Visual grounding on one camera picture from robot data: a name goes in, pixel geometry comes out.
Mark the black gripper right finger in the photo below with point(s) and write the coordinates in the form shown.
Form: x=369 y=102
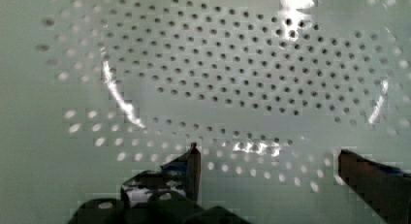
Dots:
x=386 y=189

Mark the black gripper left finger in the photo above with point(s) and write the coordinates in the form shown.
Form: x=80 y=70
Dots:
x=166 y=196

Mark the green oval strainer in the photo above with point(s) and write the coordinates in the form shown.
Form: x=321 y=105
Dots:
x=270 y=91

